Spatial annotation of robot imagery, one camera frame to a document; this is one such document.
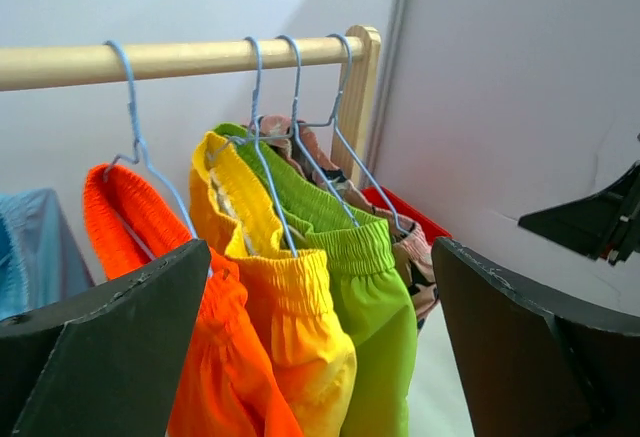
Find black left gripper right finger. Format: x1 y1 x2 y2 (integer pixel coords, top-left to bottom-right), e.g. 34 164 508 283
432 237 639 437

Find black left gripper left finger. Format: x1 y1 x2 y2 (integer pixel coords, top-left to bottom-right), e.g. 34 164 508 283
1 240 210 436

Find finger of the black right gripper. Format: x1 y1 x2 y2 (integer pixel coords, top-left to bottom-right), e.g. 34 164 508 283
518 162 639 265

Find pink patterned shorts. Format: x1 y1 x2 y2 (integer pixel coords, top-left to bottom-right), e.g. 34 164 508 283
260 115 439 327

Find lime green shorts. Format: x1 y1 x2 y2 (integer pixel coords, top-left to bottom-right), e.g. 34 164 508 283
212 123 417 436

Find blue wire hanger orange shorts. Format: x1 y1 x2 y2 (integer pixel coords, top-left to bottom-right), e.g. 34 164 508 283
102 39 214 278

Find blue wire hanger patterned shorts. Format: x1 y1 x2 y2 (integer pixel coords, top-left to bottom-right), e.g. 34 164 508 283
294 25 411 236

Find blue wire hanger green shorts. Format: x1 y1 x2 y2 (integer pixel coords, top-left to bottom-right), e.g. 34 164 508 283
249 33 360 227

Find light blue shorts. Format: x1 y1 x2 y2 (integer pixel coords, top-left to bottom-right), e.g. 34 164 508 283
1 188 94 319

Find red plastic tray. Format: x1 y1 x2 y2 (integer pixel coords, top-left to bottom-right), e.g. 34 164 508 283
362 186 452 245

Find wooden clothes rack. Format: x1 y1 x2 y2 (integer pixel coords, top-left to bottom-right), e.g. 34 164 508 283
1 37 371 157

